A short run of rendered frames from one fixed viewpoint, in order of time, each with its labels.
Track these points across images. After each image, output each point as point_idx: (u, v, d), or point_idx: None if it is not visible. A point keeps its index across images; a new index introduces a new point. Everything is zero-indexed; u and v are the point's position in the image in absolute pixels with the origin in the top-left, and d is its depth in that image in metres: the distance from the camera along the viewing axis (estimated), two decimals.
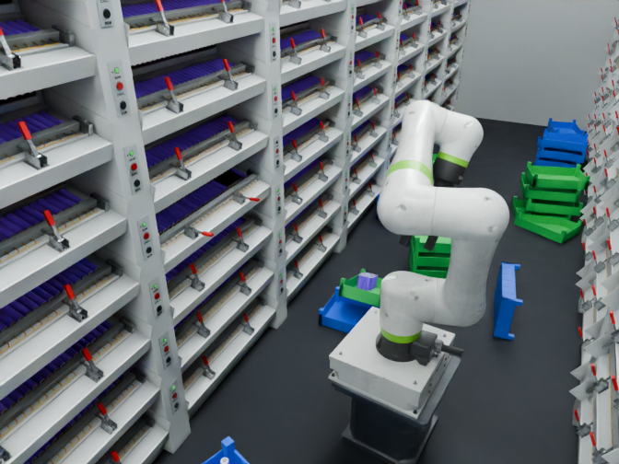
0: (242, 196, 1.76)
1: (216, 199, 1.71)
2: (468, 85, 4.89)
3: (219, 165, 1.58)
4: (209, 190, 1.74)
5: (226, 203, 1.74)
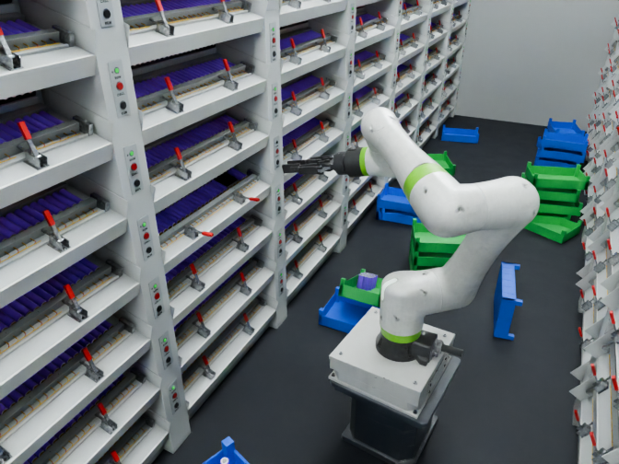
0: (242, 196, 1.76)
1: (216, 199, 1.71)
2: (468, 85, 4.89)
3: (219, 165, 1.58)
4: (209, 190, 1.74)
5: (226, 203, 1.74)
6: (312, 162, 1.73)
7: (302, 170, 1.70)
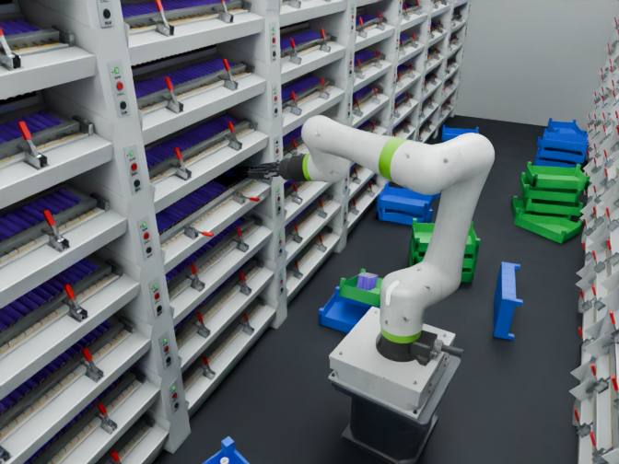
0: (242, 196, 1.76)
1: (216, 199, 1.71)
2: (468, 85, 4.89)
3: (219, 165, 1.58)
4: (209, 190, 1.74)
5: (226, 203, 1.74)
6: (261, 168, 1.81)
7: (251, 175, 1.79)
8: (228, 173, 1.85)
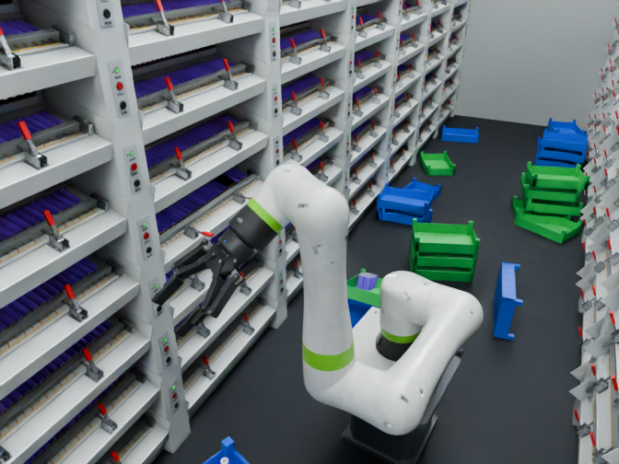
0: (242, 196, 1.76)
1: (216, 199, 1.71)
2: (468, 85, 4.89)
3: (219, 165, 1.58)
4: (209, 190, 1.74)
5: (226, 203, 1.74)
6: (209, 298, 1.05)
7: (178, 269, 1.10)
8: (230, 177, 1.85)
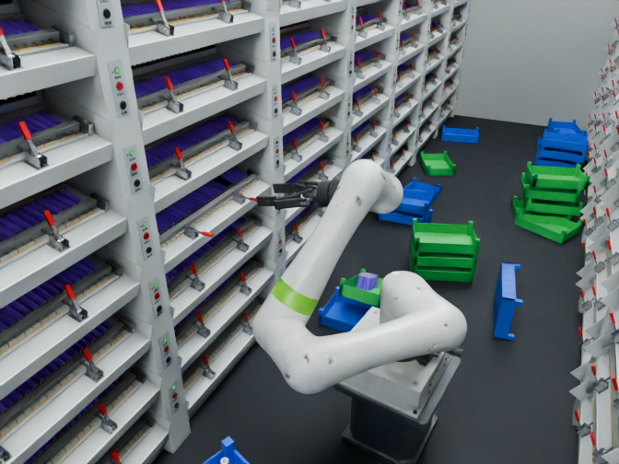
0: (242, 196, 1.76)
1: (216, 199, 1.71)
2: (468, 85, 4.89)
3: (219, 165, 1.58)
4: (209, 190, 1.74)
5: (226, 203, 1.74)
6: None
7: (298, 183, 1.56)
8: (230, 177, 1.85)
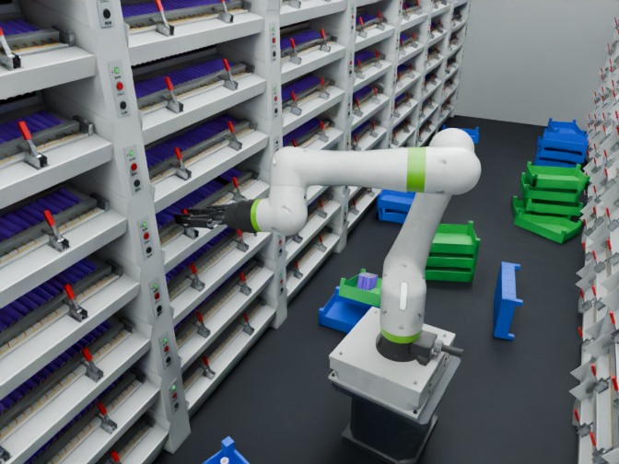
0: (239, 194, 1.76)
1: (212, 196, 1.71)
2: (468, 85, 4.89)
3: (219, 165, 1.58)
4: (205, 188, 1.75)
5: (226, 203, 1.74)
6: None
7: (206, 209, 1.54)
8: (227, 175, 1.86)
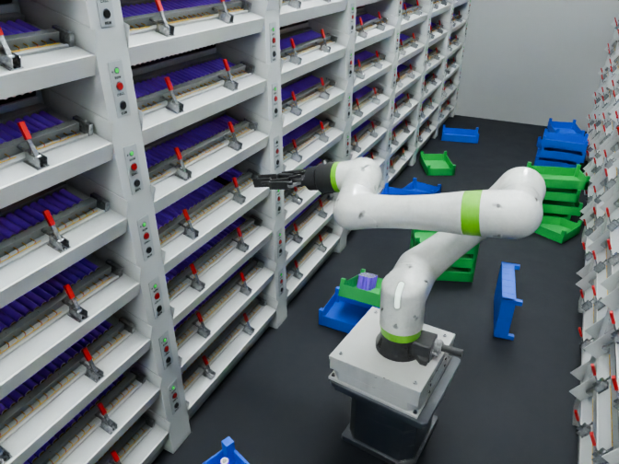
0: (239, 194, 1.76)
1: (212, 196, 1.71)
2: (468, 85, 4.89)
3: (219, 165, 1.58)
4: (205, 188, 1.75)
5: (226, 203, 1.74)
6: None
7: (282, 174, 1.69)
8: (227, 175, 1.86)
